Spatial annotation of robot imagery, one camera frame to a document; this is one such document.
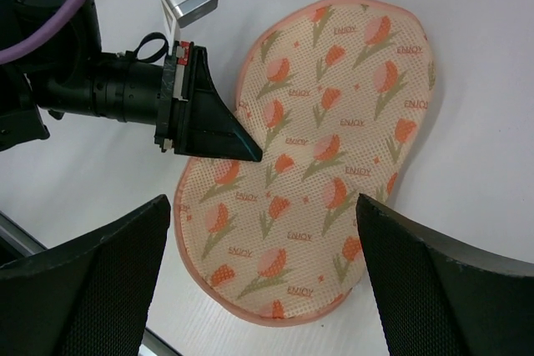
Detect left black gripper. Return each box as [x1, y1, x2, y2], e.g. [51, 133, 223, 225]
[120, 41, 263, 163]

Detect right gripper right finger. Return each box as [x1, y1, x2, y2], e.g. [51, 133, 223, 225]
[355, 194, 533, 355]

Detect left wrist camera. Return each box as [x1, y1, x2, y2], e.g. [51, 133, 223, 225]
[160, 0, 219, 42]

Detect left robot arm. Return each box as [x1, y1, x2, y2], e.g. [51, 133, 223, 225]
[1, 0, 263, 162]

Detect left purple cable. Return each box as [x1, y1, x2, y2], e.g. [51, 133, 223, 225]
[0, 0, 174, 66]

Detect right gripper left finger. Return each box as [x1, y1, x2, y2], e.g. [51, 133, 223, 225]
[1, 195, 171, 355]

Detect floral mesh laundry bag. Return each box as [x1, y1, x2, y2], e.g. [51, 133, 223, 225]
[174, 0, 436, 327]

